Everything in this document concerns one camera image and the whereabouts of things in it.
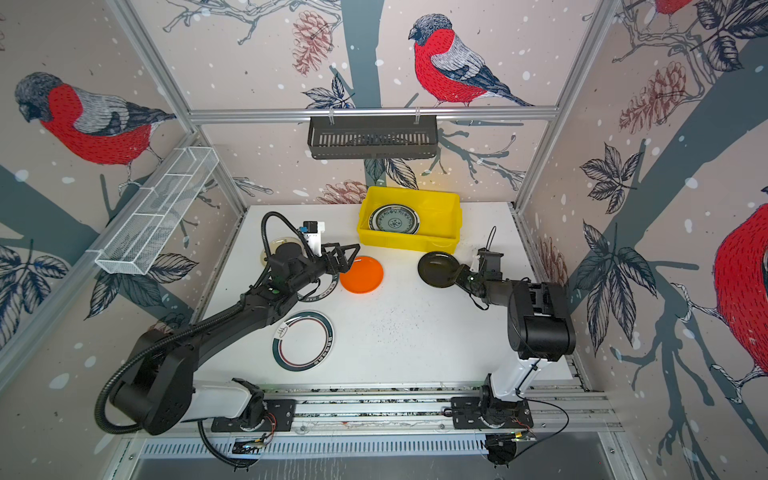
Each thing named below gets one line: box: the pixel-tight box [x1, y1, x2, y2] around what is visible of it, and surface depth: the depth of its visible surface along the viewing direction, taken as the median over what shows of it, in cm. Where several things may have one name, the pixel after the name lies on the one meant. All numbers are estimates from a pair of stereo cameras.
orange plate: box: [339, 256, 384, 294], surface depth 100 cm
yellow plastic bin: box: [358, 186, 463, 253], surface depth 117 cm
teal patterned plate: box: [369, 204, 420, 234], surface depth 116 cm
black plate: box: [418, 251, 460, 288], surface depth 103 cm
